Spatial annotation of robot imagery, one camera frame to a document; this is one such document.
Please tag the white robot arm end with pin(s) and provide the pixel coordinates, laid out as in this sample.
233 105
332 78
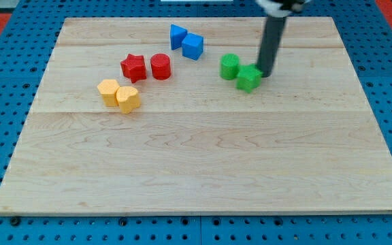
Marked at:
282 8

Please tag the green star block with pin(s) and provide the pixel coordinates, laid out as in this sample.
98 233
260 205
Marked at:
248 78

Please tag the red star block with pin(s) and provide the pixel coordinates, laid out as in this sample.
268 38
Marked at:
134 68

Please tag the wooden board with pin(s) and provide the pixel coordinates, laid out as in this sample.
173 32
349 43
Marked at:
305 142

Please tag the green cylinder block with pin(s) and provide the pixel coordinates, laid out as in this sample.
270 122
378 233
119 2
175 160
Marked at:
229 66

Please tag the red cylinder block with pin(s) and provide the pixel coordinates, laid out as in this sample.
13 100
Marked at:
160 66

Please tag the yellow heart block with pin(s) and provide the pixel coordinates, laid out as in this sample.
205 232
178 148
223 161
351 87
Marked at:
128 99

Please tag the blue cube block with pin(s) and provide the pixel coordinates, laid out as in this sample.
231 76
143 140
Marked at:
192 46

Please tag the blue triangle block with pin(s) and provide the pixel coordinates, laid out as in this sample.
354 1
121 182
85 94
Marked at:
176 36

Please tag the yellow hexagon block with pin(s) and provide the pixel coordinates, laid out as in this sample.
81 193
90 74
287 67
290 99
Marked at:
108 89

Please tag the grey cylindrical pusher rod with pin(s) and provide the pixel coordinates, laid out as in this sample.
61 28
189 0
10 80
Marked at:
270 41

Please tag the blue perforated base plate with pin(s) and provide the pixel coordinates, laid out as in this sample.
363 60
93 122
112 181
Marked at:
25 47

